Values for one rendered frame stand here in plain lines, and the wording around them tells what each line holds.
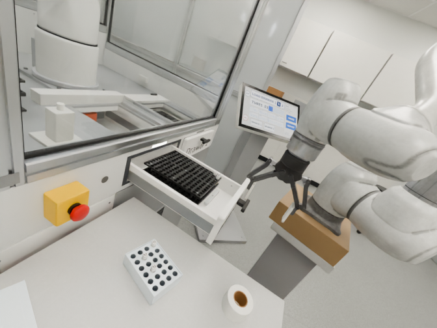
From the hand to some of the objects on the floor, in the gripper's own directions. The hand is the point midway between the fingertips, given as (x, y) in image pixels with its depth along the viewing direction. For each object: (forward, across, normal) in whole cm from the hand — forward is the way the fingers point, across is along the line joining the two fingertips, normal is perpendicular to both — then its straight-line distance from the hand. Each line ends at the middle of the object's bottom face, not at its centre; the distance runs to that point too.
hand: (265, 206), depth 66 cm
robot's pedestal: (+92, -26, -31) cm, 101 cm away
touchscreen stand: (+92, +22, -89) cm, 130 cm away
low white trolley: (+92, +11, +44) cm, 103 cm away
